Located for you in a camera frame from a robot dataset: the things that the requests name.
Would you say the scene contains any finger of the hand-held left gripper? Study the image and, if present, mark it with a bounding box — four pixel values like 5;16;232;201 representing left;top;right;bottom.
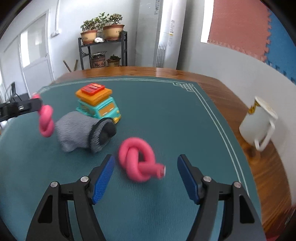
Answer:
0;97;43;122

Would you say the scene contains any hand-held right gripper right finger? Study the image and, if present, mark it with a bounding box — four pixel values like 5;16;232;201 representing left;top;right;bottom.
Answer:
177;154;267;241

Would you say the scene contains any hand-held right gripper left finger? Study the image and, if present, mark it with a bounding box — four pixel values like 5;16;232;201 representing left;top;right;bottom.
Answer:
25;154;115;241

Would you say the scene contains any pink knotted rope toy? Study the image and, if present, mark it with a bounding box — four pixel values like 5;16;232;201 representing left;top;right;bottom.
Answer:
32;93;55;138
118;137;166;183

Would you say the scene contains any grey striped sock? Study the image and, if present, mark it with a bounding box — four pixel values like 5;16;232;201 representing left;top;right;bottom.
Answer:
55;111;117;154

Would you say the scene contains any black chair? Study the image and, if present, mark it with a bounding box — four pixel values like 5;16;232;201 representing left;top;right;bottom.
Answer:
5;82;29;103

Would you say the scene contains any white door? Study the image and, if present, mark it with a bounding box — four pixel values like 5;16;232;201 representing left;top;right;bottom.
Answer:
0;9;57;102

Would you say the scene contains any teal table mat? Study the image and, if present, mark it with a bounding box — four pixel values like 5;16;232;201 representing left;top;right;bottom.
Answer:
0;77;252;241

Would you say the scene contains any teal orange toy truck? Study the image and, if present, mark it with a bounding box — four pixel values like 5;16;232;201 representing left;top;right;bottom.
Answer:
75;82;122;126

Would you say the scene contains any white mug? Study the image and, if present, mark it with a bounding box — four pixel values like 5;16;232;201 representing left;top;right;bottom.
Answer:
239;96;278;152

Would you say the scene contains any brown rectangular planter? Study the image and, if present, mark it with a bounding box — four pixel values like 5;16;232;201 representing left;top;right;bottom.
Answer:
90;53;106;69

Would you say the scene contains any small potted plant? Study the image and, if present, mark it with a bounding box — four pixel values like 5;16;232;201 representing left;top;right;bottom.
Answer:
80;19;99;45

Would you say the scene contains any tiny potted plant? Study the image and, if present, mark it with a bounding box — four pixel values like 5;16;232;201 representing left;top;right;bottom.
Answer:
106;54;121;67

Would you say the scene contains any large potted plant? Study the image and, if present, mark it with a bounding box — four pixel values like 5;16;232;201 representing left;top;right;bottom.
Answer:
102;13;125;41

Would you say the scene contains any black metal plant shelf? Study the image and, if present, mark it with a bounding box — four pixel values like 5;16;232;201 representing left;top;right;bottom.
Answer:
78;31;128;70

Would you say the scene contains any white standing air conditioner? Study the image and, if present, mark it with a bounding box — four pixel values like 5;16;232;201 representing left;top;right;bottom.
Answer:
153;0;187;69

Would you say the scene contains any red foam mat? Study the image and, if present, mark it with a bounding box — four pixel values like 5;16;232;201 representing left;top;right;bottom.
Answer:
207;0;272;62

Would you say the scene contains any blue foam mat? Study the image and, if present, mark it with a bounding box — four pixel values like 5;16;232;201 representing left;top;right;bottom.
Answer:
264;10;296;85

